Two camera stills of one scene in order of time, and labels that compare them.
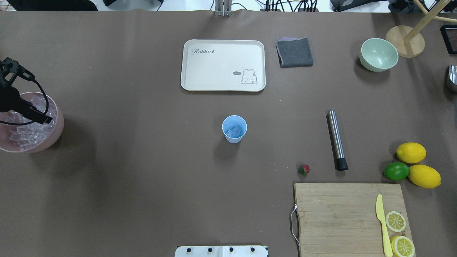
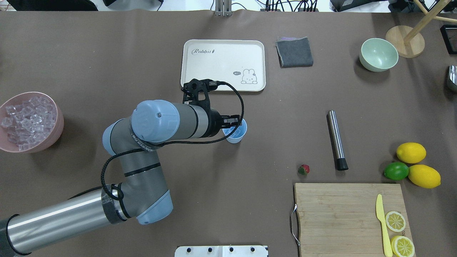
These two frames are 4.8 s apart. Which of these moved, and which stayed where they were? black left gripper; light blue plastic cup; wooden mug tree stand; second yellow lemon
Moved: black left gripper
Stayed: second yellow lemon; light blue plastic cup; wooden mug tree stand
